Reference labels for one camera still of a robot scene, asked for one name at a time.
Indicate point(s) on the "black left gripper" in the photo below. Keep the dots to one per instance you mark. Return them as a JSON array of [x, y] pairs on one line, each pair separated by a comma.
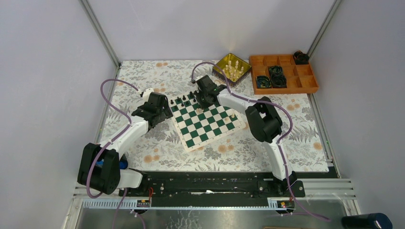
[[166, 113]]

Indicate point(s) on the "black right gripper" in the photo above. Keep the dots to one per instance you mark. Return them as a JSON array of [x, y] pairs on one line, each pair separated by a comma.
[[203, 106]]

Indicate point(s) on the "gold chess piece tin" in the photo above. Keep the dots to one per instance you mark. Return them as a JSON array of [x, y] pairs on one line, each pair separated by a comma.
[[233, 68]]

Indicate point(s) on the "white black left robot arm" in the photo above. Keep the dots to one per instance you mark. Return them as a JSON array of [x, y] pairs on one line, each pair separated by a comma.
[[99, 168]]

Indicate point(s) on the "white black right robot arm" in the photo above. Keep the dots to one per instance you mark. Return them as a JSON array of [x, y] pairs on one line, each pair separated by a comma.
[[264, 122]]

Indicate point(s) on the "green white chess board mat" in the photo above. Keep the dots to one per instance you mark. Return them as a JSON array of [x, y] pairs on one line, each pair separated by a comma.
[[196, 130]]

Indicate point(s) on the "black coil tray upper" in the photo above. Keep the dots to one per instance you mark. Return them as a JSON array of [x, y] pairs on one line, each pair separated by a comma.
[[275, 70]]

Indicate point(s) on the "black coil tray lower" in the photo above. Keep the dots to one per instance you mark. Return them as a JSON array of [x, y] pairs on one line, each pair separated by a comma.
[[278, 81]]

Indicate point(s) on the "wooden compartment tray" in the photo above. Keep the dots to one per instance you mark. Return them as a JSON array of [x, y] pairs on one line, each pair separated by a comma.
[[300, 78]]

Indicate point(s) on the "black coil outside tray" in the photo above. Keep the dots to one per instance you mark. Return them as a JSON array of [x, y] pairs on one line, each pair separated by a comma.
[[300, 58]]

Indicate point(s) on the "dark cylinder bottom right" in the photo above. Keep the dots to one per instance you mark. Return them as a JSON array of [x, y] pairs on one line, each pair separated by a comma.
[[367, 221]]

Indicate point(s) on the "black mounting base rail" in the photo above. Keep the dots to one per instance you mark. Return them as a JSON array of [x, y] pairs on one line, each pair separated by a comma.
[[215, 189]]

